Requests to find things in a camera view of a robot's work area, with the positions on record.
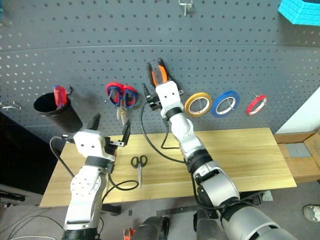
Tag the black table frame bar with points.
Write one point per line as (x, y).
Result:
(175, 210)

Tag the dark rounded shape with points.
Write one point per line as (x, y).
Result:
(152, 228)
(207, 226)

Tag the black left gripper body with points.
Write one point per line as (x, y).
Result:
(111, 147)

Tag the silver double pegboard hook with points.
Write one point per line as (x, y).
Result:
(186, 6)

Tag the black scissors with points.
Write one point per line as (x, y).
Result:
(139, 165)

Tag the turquoise bin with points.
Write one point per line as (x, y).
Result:
(300, 11)

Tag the brown cardboard box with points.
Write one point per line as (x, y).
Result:
(300, 167)

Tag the yellow tape roll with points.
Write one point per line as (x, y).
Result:
(188, 106)

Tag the blue tape roll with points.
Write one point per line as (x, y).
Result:
(215, 108)

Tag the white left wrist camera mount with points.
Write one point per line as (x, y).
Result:
(88, 143)

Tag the red and blue utility knife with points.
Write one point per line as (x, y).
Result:
(60, 96)

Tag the black pegboard hook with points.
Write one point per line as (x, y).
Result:
(71, 90)

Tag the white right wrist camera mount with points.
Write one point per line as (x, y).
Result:
(170, 96)

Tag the orange and black tool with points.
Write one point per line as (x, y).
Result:
(128, 234)

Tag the black cup holder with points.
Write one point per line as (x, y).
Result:
(65, 117)

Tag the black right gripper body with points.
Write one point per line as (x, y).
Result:
(153, 102)

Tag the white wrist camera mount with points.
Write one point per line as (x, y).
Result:
(88, 143)
(170, 96)

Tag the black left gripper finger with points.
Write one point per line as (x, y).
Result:
(126, 132)
(94, 122)

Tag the red and blue scissors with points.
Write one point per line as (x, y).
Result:
(125, 96)

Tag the red tape roll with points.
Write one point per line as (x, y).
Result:
(250, 108)

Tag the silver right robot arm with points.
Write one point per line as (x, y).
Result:
(215, 190)

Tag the grey metal pegboard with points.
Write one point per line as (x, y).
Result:
(75, 37)

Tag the grey shoe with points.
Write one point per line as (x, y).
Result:
(312, 212)

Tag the black equipment on floor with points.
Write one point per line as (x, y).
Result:
(11, 198)

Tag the orange and black pliers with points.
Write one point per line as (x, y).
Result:
(160, 73)

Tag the black table foot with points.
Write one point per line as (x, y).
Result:
(112, 209)

